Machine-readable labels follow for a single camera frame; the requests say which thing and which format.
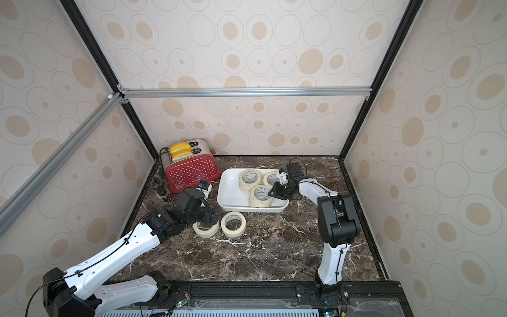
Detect masking tape roll two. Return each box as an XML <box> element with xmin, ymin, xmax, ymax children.
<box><xmin>263</xmin><ymin>171</ymin><xmax>281</xmax><ymax>190</ymax></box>

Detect masking tape roll five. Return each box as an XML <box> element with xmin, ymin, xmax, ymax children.
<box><xmin>193</xmin><ymin>222</ymin><xmax>220</xmax><ymax>239</ymax></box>

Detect masking tape roll four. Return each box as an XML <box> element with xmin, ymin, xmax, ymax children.
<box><xmin>249</xmin><ymin>185</ymin><xmax>273</xmax><ymax>208</ymax></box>

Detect white plastic storage tray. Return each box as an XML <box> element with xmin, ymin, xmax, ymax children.
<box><xmin>217</xmin><ymin>169</ymin><xmax>289</xmax><ymax>213</ymax></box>

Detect masking tape roll one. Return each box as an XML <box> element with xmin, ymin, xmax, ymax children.
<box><xmin>239</xmin><ymin>169</ymin><xmax>263</xmax><ymax>195</ymax></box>

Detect masking tape roll three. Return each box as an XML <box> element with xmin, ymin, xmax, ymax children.
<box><xmin>220</xmin><ymin>211</ymin><xmax>246</xmax><ymax>239</ymax></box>

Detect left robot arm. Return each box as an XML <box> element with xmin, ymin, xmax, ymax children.
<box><xmin>39</xmin><ymin>187</ymin><xmax>220</xmax><ymax>316</ymax></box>

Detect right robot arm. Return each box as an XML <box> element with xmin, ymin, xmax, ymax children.
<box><xmin>268</xmin><ymin>162</ymin><xmax>360</xmax><ymax>295</ymax></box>

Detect red polka dot toaster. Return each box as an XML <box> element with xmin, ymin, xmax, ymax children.
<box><xmin>159</xmin><ymin>139</ymin><xmax>221</xmax><ymax>194</ymax></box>

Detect small dark sauce bottle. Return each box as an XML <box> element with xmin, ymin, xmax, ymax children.
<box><xmin>150</xmin><ymin>178</ymin><xmax>168</xmax><ymax>199</ymax></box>

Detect yellow toast slice front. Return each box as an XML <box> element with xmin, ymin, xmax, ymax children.
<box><xmin>172</xmin><ymin>149</ymin><xmax>195</xmax><ymax>162</ymax></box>

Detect yellow toast slice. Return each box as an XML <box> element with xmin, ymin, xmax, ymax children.
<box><xmin>172</xmin><ymin>149</ymin><xmax>195</xmax><ymax>162</ymax></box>
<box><xmin>169</xmin><ymin>142</ymin><xmax>194</xmax><ymax>155</ymax></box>

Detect yellow toast slice rear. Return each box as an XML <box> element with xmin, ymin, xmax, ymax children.
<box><xmin>169</xmin><ymin>142</ymin><xmax>194</xmax><ymax>155</ymax></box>

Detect left slanted aluminium bar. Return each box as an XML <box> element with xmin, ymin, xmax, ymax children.
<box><xmin>1</xmin><ymin>92</ymin><xmax>121</xmax><ymax>234</ymax></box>

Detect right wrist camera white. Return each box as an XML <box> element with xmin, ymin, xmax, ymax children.
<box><xmin>277</xmin><ymin>169</ymin><xmax>289</xmax><ymax>186</ymax></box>

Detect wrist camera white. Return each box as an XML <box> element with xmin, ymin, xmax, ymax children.
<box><xmin>277</xmin><ymin>169</ymin><xmax>289</xmax><ymax>186</ymax></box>
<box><xmin>196</xmin><ymin>180</ymin><xmax>212</xmax><ymax>199</ymax></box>

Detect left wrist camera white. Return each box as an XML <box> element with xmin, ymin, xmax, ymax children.
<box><xmin>196</xmin><ymin>180</ymin><xmax>212</xmax><ymax>199</ymax></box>

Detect horizontal aluminium frame bar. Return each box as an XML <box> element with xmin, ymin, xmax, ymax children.
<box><xmin>121</xmin><ymin>87</ymin><xmax>372</xmax><ymax>99</ymax></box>

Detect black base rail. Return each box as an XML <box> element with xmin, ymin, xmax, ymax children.
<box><xmin>83</xmin><ymin>273</ymin><xmax>413</xmax><ymax>316</ymax></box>

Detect black right frame post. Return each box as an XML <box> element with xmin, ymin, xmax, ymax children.
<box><xmin>339</xmin><ymin>0</ymin><xmax>423</xmax><ymax>162</ymax></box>

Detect black frame post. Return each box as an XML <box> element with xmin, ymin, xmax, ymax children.
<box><xmin>58</xmin><ymin>0</ymin><xmax>159</xmax><ymax>161</ymax></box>
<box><xmin>339</xmin><ymin>0</ymin><xmax>423</xmax><ymax>162</ymax></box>

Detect black left frame post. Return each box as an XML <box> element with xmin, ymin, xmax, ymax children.
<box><xmin>58</xmin><ymin>0</ymin><xmax>159</xmax><ymax>161</ymax></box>

